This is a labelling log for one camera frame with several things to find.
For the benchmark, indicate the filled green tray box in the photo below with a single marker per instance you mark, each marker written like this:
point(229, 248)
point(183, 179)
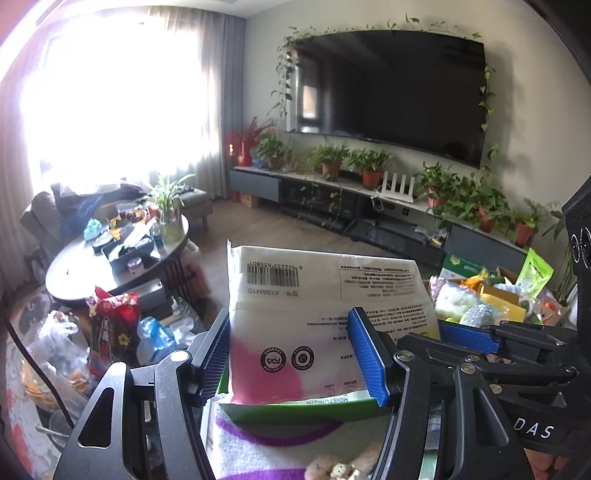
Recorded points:
point(452, 297)

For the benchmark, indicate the red gift bag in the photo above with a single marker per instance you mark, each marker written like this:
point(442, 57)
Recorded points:
point(114, 321)

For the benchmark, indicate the silver scrub ball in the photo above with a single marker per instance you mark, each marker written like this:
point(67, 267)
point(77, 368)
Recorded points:
point(479, 316)

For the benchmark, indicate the empty green tray box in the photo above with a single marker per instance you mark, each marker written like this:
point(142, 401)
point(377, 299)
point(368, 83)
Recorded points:
point(351, 407)

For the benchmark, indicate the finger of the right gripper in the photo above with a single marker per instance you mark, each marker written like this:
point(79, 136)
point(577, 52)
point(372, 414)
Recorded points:
point(468, 337)

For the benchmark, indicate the green standing pouch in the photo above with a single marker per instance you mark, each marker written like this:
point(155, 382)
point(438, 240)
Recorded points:
point(534, 275)

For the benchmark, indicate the pink white tissue pack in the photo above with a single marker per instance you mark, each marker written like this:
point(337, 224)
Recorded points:
point(288, 314)

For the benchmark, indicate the large wall television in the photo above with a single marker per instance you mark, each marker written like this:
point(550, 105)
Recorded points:
point(419, 90)

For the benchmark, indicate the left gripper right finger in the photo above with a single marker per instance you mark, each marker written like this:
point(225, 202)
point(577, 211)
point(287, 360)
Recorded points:
point(374, 352)

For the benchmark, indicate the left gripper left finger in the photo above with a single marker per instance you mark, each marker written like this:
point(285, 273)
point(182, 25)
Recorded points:
point(209, 351)

